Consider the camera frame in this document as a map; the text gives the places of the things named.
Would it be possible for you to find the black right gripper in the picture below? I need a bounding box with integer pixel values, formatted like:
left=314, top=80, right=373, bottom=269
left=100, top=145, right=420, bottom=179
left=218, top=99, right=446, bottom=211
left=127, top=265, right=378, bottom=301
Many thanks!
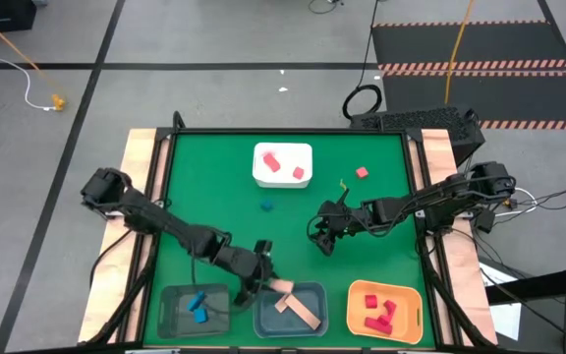
left=307, top=201, right=363, bottom=257

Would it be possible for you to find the white paper sheet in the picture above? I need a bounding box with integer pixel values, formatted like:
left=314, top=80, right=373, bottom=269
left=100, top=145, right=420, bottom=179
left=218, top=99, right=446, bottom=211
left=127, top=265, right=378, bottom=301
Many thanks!
left=479, top=263, right=523, bottom=341

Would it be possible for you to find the long wooden block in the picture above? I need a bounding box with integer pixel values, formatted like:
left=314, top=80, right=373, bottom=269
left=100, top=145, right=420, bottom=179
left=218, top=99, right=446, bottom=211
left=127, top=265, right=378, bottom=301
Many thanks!
left=284, top=293, right=322, bottom=331

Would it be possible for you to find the white cable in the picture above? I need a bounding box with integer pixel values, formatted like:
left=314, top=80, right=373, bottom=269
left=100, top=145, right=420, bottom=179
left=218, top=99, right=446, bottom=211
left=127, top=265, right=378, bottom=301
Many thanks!
left=0, top=0, right=54, bottom=112

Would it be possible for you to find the blue-grey plastic bin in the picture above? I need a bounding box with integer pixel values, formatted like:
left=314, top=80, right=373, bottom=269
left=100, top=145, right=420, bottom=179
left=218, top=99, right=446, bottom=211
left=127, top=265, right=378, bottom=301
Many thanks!
left=253, top=281, right=329, bottom=339

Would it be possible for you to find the black computer tower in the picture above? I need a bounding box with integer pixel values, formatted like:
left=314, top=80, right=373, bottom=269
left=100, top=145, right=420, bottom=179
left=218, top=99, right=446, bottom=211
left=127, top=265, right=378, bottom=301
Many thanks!
left=350, top=106, right=486, bottom=166

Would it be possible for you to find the white plastic bin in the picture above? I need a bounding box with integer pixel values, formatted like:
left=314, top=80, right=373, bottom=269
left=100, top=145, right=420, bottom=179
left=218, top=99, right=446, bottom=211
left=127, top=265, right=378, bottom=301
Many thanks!
left=252, top=142, right=313, bottom=189

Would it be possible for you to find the yellow cable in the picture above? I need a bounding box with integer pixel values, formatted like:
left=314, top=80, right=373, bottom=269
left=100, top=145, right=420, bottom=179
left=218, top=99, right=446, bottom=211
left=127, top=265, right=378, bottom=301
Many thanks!
left=443, top=0, right=477, bottom=107

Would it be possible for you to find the clear grey plastic bin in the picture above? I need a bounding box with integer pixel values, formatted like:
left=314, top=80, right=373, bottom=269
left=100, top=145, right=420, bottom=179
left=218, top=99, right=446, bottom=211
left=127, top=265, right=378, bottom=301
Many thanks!
left=157, top=282, right=232, bottom=340

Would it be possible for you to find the green table mat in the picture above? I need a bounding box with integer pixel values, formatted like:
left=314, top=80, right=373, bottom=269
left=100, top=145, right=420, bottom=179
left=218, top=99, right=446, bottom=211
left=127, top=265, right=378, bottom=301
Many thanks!
left=142, top=132, right=436, bottom=349

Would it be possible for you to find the orange strap with yellow clip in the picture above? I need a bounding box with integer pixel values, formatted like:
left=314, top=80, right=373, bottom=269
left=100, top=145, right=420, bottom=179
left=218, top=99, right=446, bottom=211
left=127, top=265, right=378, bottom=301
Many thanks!
left=0, top=5, right=67, bottom=111

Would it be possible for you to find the thin black cable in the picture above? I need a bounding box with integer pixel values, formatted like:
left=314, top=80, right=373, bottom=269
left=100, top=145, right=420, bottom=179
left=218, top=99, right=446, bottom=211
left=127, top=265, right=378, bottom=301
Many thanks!
left=308, top=0, right=346, bottom=15

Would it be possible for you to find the black floor bar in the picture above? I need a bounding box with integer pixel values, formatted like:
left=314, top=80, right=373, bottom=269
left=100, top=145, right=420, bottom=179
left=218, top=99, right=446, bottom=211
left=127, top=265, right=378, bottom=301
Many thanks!
left=483, top=265, right=566, bottom=306

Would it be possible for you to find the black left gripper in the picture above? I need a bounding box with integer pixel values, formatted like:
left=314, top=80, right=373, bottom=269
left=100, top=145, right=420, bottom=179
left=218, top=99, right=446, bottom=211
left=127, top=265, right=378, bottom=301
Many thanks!
left=223, top=248, right=280, bottom=310

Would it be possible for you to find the orange plastic bin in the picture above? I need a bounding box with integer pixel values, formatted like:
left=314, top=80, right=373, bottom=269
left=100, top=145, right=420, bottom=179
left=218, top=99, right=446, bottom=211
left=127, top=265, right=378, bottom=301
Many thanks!
left=346, top=279, right=425, bottom=345

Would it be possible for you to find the black coiled cable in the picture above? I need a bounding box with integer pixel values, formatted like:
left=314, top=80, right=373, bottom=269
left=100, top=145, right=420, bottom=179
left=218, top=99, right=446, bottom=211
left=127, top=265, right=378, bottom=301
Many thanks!
left=342, top=0, right=383, bottom=122

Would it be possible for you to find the black hazard-striped floor mat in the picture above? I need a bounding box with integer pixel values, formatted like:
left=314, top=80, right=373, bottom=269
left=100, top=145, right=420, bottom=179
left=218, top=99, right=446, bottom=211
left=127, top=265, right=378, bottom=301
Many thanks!
left=370, top=20, right=566, bottom=132

